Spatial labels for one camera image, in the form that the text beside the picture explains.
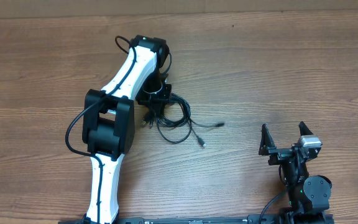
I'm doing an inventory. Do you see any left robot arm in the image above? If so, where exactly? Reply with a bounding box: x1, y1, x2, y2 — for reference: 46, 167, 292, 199
81, 35, 171, 223

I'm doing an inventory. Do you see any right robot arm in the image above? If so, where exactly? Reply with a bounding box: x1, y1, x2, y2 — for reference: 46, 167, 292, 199
258, 122, 334, 223

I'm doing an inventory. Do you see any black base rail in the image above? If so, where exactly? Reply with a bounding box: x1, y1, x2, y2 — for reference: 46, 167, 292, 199
58, 215, 334, 224

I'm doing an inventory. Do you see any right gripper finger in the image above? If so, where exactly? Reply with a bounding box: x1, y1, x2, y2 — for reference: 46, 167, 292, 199
259, 124, 275, 156
298, 121, 313, 136

